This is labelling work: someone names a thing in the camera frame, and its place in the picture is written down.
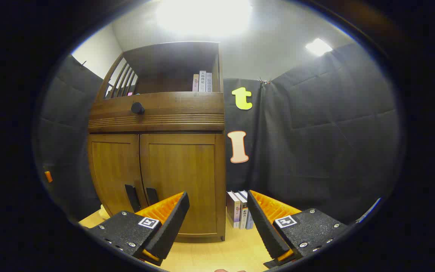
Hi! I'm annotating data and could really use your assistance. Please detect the small ceiling light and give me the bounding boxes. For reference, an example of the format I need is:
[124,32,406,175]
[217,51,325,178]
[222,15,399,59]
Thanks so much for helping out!
[305,38,333,56]

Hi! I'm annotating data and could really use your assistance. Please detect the wooden double-door shoe cabinet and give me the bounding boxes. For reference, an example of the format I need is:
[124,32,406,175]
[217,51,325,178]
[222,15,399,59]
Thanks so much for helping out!
[88,41,227,243]

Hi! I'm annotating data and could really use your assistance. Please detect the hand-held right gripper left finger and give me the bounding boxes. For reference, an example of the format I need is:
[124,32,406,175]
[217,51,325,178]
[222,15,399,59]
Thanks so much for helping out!
[83,191,190,266]

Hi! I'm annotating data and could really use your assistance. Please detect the wooden cabinet door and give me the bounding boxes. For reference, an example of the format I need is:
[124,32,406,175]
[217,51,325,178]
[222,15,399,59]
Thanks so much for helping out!
[139,133,226,238]
[88,134,147,218]

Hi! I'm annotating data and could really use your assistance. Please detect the large ceiling light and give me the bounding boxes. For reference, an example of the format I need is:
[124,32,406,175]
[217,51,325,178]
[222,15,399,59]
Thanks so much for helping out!
[156,0,252,36]

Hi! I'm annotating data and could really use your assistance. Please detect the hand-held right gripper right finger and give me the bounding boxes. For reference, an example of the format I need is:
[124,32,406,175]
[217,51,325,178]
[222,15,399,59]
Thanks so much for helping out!
[247,190,354,269]

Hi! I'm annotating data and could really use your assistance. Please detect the black door handle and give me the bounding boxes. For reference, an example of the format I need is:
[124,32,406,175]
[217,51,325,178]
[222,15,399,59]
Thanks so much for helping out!
[125,184,141,213]
[146,187,160,206]

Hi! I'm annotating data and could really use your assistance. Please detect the white and purple book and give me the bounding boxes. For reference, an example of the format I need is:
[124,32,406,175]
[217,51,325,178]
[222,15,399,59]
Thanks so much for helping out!
[227,191,241,229]

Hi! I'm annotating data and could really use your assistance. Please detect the black backdrop cloth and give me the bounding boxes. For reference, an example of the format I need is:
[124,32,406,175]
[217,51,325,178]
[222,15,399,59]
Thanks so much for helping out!
[36,42,401,223]

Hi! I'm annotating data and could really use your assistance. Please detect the white book dark label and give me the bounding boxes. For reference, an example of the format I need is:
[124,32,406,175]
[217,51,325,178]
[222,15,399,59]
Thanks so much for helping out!
[234,192,248,230]

